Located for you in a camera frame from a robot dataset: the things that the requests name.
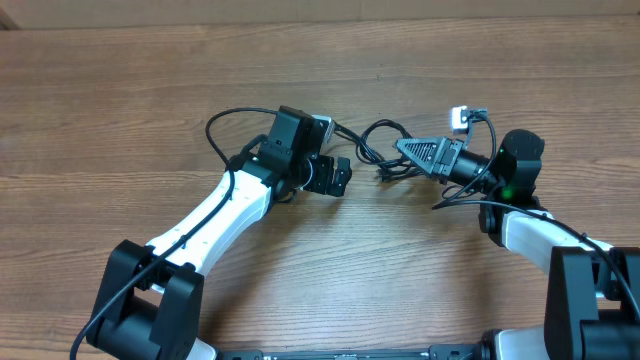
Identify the black usb cable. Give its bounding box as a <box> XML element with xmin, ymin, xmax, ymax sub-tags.
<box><xmin>333</xmin><ymin>118</ymin><xmax>426</xmax><ymax>183</ymax></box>

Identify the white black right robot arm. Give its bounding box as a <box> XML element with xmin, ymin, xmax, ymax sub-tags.
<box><xmin>396</xmin><ymin>129</ymin><xmax>639</xmax><ymax>359</ymax></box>

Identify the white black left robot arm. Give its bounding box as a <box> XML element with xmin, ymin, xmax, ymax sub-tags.
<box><xmin>69</xmin><ymin>106</ymin><xmax>351</xmax><ymax>360</ymax></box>

